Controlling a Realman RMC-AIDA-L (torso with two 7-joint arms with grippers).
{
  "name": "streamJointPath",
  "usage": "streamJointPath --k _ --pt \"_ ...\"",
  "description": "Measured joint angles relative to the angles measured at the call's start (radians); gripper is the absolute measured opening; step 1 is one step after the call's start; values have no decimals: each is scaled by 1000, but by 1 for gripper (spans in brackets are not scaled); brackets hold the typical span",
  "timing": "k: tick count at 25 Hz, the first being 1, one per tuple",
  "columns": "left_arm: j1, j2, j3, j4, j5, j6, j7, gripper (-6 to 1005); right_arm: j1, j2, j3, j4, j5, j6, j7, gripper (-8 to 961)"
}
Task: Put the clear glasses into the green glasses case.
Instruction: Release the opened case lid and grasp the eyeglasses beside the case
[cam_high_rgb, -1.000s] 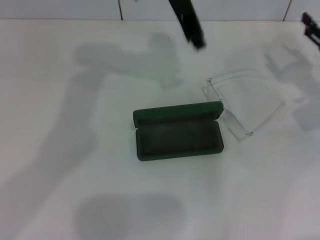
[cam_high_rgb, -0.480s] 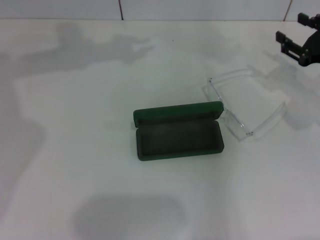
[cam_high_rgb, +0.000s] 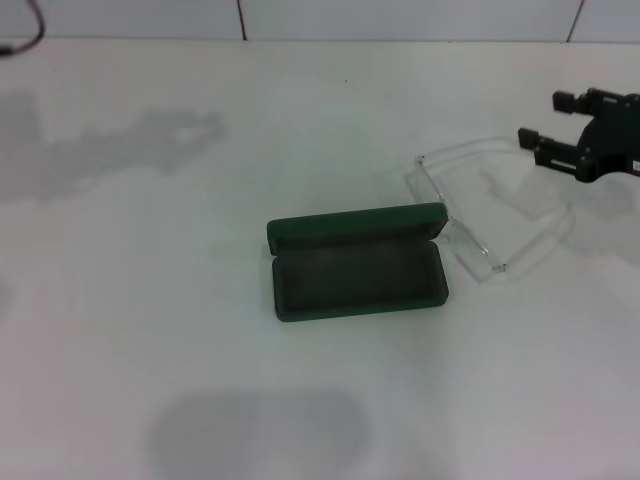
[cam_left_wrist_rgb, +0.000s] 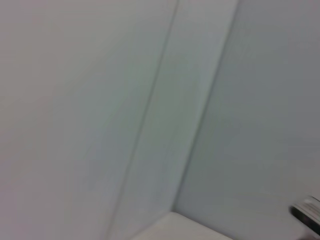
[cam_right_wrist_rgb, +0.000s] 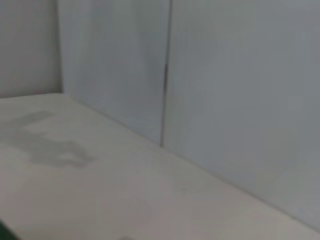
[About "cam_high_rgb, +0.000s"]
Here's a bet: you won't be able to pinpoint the green glasses case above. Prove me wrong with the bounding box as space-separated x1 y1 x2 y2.
266 202 450 324

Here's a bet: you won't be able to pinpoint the left arm cable with plug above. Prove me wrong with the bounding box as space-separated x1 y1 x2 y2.
0 0 46 57

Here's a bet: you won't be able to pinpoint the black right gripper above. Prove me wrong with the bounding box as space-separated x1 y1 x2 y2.
518 87 640 184

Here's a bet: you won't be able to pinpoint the clear white glasses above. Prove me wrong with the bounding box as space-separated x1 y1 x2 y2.
402 137 576 284

